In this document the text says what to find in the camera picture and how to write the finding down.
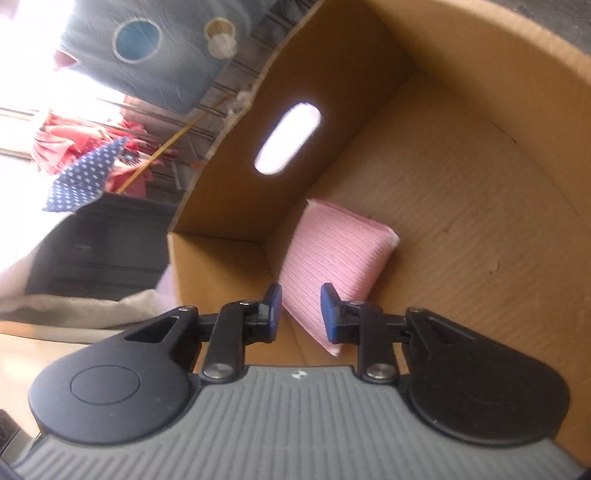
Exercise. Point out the blue blanket with circles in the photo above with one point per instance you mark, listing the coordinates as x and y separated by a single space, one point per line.
175 69

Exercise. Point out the blue star print cloth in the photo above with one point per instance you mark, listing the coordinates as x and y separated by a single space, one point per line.
78 180

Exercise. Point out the dark wooden cabinet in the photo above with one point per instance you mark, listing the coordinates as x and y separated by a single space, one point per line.
101 249

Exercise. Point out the brown cardboard box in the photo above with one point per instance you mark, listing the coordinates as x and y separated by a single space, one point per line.
461 184

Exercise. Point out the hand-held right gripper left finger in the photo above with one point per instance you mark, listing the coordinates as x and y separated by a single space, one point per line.
273 310

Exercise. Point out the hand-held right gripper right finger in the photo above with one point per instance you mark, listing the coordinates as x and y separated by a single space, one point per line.
328 314

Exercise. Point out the pink fabric pad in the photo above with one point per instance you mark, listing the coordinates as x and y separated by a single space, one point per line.
323 249

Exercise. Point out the beige cloth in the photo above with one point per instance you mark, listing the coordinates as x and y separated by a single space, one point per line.
69 309

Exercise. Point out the metal balcony railing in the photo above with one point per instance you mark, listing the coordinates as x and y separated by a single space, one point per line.
221 134

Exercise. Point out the red hanging cloth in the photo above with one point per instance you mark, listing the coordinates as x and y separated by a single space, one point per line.
64 143

